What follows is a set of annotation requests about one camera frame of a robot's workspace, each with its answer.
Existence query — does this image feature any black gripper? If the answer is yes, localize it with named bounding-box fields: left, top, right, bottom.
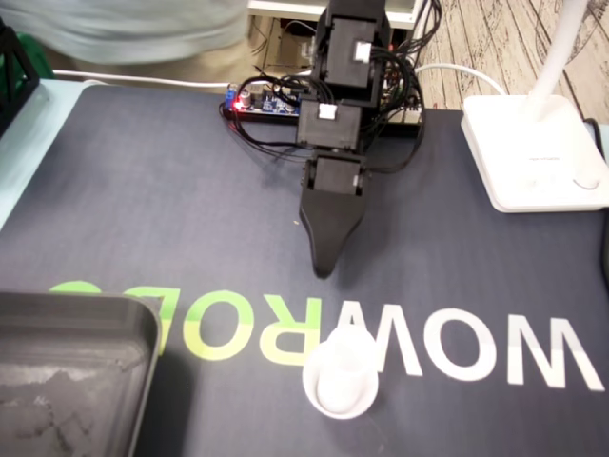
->
left=298, top=152, right=371, bottom=280

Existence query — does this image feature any dark mat with WOWROBO print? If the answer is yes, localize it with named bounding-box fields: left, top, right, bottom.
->
left=0, top=84, right=609, bottom=457

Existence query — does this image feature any blue circuit board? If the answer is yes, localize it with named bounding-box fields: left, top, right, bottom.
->
left=224, top=83, right=302, bottom=118

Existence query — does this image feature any brown cardboard box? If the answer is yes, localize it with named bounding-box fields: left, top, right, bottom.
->
left=251, top=16, right=318, bottom=72

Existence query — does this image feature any white desk lamp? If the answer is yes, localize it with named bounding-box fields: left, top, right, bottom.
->
left=460, top=0, right=609, bottom=215

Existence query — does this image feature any person in light blue shirt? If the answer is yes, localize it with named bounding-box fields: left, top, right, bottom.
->
left=28, top=0, right=248, bottom=66

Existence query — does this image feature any black plastic tray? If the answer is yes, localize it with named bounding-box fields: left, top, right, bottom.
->
left=0, top=290, right=162, bottom=457

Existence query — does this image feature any green box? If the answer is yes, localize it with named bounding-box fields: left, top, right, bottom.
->
left=12, top=31, right=54, bottom=81

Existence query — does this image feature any thin black wire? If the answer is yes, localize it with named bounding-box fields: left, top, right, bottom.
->
left=365, top=107, right=427, bottom=175
left=219, top=102, right=308, bottom=166

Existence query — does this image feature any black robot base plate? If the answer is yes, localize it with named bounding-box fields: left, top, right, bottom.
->
left=221, top=102, right=427, bottom=140

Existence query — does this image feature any black cable bundle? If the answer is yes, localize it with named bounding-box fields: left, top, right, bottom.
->
left=368, top=0, right=446, bottom=139

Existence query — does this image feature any white cable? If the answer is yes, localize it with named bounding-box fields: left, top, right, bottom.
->
left=412, top=62, right=508, bottom=96
left=50, top=69, right=234, bottom=91

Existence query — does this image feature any thick black cable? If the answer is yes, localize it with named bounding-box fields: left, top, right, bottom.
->
left=583, top=116, right=609, bottom=292

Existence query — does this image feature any black truss frame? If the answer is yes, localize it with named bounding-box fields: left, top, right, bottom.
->
left=0, top=16, right=40, bottom=139

